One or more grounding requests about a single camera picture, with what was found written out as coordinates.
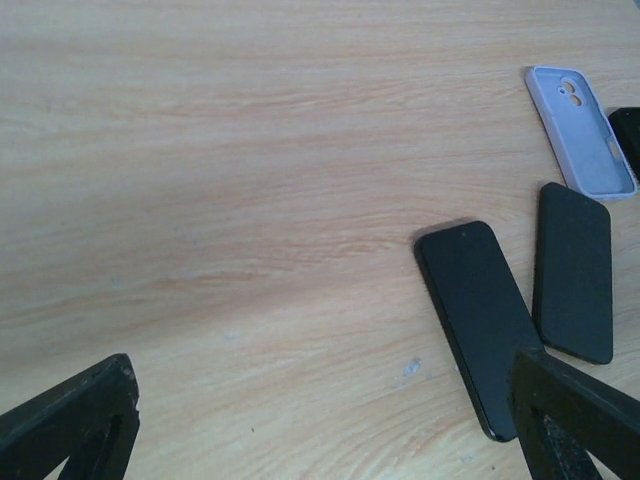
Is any black bare phone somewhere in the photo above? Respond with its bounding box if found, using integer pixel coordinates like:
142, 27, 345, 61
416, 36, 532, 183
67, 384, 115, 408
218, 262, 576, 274
532, 182, 613, 364

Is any black phone case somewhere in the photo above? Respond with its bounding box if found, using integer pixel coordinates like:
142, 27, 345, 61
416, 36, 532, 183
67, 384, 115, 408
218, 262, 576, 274
608, 107, 640, 179

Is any lilac phone case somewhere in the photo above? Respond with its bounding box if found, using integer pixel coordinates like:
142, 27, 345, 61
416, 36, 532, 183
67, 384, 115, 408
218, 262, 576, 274
524, 65, 637, 201

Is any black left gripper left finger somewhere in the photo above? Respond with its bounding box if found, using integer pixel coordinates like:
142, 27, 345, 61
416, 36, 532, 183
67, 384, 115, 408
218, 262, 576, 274
1, 353, 140, 479

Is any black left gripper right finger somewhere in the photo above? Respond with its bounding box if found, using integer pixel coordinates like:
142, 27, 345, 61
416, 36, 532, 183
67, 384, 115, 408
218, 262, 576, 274
509, 350, 639, 479

